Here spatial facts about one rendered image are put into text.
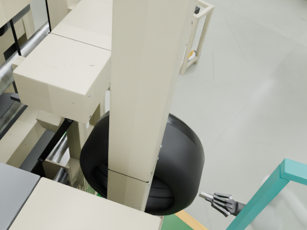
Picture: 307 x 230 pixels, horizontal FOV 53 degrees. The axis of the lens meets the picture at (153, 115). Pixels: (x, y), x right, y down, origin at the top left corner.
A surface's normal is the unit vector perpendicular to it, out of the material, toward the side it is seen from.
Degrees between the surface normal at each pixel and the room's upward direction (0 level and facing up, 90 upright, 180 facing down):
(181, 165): 41
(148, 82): 90
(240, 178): 0
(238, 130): 0
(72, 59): 0
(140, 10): 90
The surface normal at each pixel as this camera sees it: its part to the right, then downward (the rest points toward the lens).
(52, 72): 0.12, -0.65
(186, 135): 0.64, -0.37
